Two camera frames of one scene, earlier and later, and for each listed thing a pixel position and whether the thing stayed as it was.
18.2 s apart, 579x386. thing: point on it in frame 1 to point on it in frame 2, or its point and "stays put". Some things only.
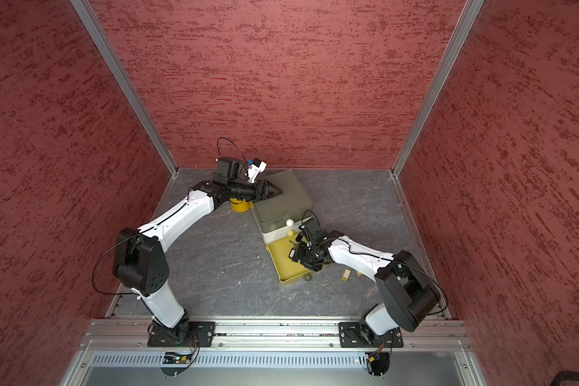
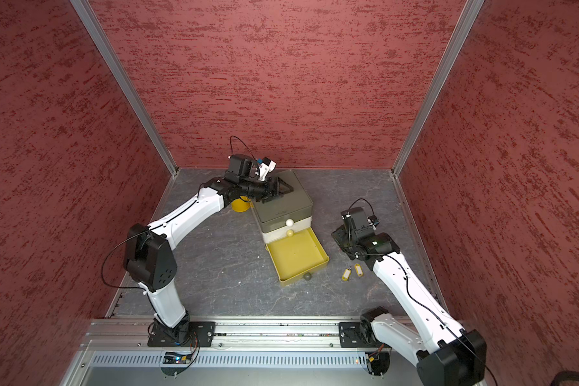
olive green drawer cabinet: [283, 214] stays put
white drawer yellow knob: [281, 232] stays put
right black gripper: [299, 256] to [337, 235]
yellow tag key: [346, 276] stays put
